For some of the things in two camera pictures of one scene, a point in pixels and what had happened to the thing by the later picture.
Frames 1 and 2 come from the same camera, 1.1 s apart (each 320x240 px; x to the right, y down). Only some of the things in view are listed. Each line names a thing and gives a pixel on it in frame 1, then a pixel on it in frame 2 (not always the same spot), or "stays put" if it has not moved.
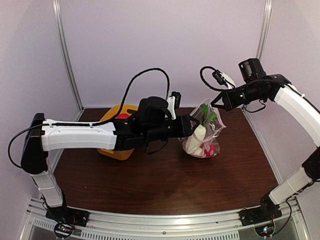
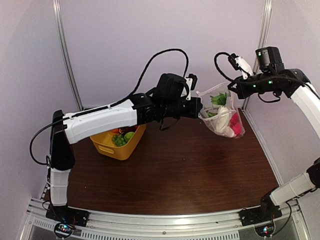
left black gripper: (189, 130) -> (196, 106)
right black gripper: (229, 104) -> (242, 91)
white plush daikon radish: (194, 145) -> (223, 126)
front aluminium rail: (163, 224) stays put
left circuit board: (63, 230) stays put
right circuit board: (265, 230) stays put
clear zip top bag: (204, 141) -> (217, 112)
